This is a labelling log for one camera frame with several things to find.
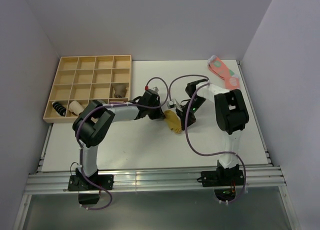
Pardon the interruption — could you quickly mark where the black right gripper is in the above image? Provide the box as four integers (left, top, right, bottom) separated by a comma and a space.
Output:
176, 96, 207, 131

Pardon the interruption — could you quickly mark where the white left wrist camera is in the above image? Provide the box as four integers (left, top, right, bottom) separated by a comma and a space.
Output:
151, 86, 159, 93

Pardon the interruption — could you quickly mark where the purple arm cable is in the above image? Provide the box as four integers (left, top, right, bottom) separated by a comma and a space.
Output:
168, 74, 250, 206
69, 76, 172, 211

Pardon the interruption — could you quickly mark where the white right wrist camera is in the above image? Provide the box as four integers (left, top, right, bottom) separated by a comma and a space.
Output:
166, 99, 182, 111

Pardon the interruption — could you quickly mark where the wooden compartment tray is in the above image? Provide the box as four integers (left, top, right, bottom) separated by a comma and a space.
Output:
43, 55, 132, 123

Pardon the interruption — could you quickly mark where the purple striped rolled sock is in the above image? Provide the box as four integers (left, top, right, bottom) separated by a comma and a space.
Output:
108, 99, 127, 105

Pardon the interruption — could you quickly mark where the aluminium mounting rail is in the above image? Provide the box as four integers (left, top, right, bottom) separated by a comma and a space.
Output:
23, 165, 286, 195

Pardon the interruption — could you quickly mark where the yellow sock pair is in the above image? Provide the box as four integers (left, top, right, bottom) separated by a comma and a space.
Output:
164, 109, 183, 134

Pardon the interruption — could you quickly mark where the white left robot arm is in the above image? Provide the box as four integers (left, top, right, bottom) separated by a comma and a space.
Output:
72, 87, 165, 190

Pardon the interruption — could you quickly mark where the beige rolled sock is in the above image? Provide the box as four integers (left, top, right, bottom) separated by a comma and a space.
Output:
68, 100, 84, 116

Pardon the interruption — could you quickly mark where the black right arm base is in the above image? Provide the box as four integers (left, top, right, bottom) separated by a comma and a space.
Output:
196, 164, 246, 205

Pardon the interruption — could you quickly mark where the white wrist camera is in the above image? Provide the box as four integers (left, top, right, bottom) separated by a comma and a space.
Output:
151, 86, 159, 93
166, 99, 182, 111

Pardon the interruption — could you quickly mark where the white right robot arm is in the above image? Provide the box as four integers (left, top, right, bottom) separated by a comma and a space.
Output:
176, 79, 250, 185

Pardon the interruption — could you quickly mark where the black white striped rolled sock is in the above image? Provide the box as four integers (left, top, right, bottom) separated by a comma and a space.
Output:
52, 101, 67, 117

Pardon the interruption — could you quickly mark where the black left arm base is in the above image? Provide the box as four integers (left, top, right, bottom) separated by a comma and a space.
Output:
67, 169, 114, 210

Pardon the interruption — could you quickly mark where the pink patterned sock pair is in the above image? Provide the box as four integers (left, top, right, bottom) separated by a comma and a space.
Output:
207, 55, 240, 90

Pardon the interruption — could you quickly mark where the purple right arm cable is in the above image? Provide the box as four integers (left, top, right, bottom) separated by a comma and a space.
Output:
168, 74, 250, 206

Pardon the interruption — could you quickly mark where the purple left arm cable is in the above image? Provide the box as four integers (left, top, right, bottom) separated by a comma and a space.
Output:
69, 76, 172, 211

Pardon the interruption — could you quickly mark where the brown rolled sock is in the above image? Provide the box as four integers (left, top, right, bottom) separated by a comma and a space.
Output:
110, 82, 129, 98

